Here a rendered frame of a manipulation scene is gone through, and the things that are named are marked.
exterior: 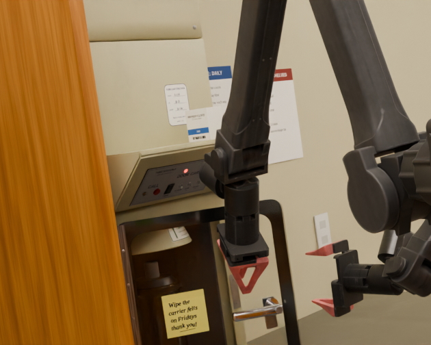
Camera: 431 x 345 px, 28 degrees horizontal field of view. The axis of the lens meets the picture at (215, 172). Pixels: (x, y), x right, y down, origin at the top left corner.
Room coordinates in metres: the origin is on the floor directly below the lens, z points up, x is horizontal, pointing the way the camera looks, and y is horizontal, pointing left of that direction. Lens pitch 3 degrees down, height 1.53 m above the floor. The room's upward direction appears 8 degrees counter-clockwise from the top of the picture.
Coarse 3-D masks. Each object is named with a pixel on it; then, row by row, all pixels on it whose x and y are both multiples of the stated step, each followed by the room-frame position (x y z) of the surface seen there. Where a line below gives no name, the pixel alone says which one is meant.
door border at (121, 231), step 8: (120, 232) 1.49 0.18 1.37; (120, 240) 1.49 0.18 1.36; (120, 248) 1.49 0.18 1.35; (128, 256) 1.49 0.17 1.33; (128, 264) 1.49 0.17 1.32; (128, 272) 1.49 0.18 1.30; (128, 280) 1.49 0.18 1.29; (128, 288) 1.49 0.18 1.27; (128, 296) 1.49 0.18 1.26; (136, 312) 1.49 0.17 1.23; (136, 320) 1.49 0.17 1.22; (136, 328) 1.49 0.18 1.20; (136, 336) 1.49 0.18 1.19; (136, 344) 1.49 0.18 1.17
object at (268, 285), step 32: (128, 224) 1.49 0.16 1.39; (160, 224) 1.50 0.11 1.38; (192, 224) 1.51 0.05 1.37; (160, 256) 1.50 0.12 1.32; (192, 256) 1.51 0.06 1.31; (256, 256) 1.53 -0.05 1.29; (288, 256) 1.55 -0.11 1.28; (160, 288) 1.50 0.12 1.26; (192, 288) 1.51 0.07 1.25; (224, 288) 1.52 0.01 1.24; (256, 288) 1.53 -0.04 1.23; (288, 288) 1.54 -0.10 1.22; (160, 320) 1.50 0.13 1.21; (224, 320) 1.52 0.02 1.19; (256, 320) 1.53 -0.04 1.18; (288, 320) 1.54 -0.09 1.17
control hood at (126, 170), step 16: (176, 144) 1.59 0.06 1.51; (192, 144) 1.51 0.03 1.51; (208, 144) 1.54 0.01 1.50; (112, 160) 1.46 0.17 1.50; (128, 160) 1.43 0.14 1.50; (144, 160) 1.43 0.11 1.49; (160, 160) 1.46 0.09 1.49; (176, 160) 1.50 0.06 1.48; (192, 160) 1.53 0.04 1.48; (112, 176) 1.47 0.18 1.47; (128, 176) 1.44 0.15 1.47; (112, 192) 1.47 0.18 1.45; (128, 192) 1.46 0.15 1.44; (192, 192) 1.61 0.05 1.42; (128, 208) 1.50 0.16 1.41
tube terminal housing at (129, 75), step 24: (96, 48) 1.52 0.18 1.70; (120, 48) 1.56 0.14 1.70; (144, 48) 1.61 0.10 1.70; (168, 48) 1.65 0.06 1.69; (192, 48) 1.70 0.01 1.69; (96, 72) 1.52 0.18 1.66; (120, 72) 1.56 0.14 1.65; (144, 72) 1.60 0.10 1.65; (168, 72) 1.64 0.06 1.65; (192, 72) 1.69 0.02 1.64; (120, 96) 1.55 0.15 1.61; (144, 96) 1.59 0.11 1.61; (192, 96) 1.69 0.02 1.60; (120, 120) 1.54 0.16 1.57; (144, 120) 1.59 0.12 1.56; (120, 144) 1.54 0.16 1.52; (144, 144) 1.58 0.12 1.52; (168, 144) 1.62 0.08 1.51; (120, 216) 1.52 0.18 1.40; (144, 216) 1.56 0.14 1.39
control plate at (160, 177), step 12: (156, 168) 1.47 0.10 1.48; (168, 168) 1.49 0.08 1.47; (180, 168) 1.52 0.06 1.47; (192, 168) 1.55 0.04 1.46; (144, 180) 1.47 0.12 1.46; (156, 180) 1.49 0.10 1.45; (168, 180) 1.52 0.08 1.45; (180, 180) 1.55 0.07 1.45; (192, 180) 1.58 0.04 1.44; (180, 192) 1.58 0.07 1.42; (132, 204) 1.50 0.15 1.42
